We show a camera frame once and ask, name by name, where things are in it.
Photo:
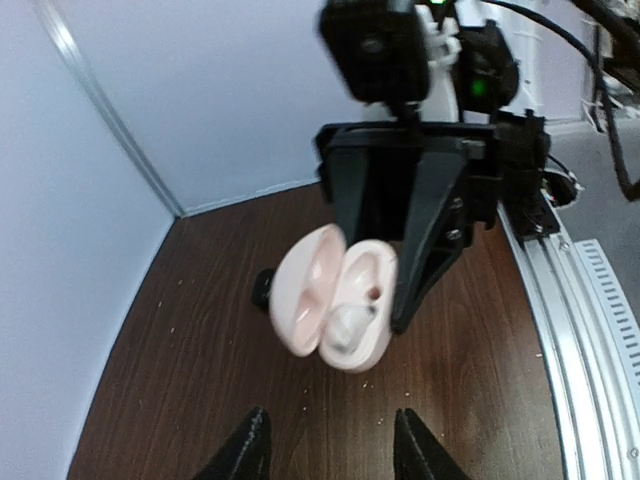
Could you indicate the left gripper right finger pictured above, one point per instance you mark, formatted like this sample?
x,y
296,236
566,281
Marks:
x,y
418,455

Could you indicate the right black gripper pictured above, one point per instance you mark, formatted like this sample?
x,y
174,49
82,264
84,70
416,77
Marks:
x,y
389,183

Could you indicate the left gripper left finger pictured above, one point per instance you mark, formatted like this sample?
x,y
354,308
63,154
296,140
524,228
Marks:
x,y
245,454

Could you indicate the pink round earbud case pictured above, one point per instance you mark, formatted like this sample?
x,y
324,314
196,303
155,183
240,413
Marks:
x,y
319,273

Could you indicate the white earbud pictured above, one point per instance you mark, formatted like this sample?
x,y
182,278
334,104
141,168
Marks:
x,y
346,326

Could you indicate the black earbud charging case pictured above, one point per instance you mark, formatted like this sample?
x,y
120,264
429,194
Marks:
x,y
261,291

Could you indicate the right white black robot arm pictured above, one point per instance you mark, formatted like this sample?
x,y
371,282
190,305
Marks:
x,y
486,79

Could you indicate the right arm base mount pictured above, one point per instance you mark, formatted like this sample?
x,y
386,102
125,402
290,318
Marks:
x,y
534,181

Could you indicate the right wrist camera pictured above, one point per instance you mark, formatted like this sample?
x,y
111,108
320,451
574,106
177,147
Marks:
x,y
395,57

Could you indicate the front aluminium rail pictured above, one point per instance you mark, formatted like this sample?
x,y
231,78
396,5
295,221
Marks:
x,y
589,341

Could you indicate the left aluminium frame post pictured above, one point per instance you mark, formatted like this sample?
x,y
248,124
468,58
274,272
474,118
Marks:
x,y
58,30

